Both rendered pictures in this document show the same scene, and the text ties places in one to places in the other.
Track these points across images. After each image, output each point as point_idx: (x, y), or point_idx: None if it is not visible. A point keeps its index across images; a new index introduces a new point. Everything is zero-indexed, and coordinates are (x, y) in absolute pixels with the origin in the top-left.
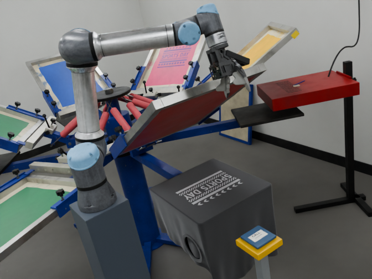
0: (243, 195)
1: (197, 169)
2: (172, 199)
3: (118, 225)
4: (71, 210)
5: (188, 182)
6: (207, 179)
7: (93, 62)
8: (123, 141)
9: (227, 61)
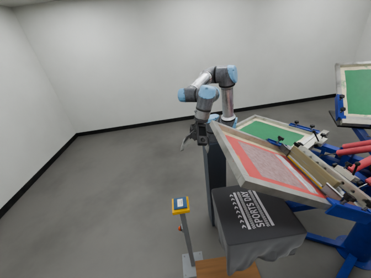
0: (225, 219)
1: (285, 212)
2: None
3: (205, 149)
4: None
5: (265, 199)
6: (262, 210)
7: (220, 85)
8: None
9: (191, 128)
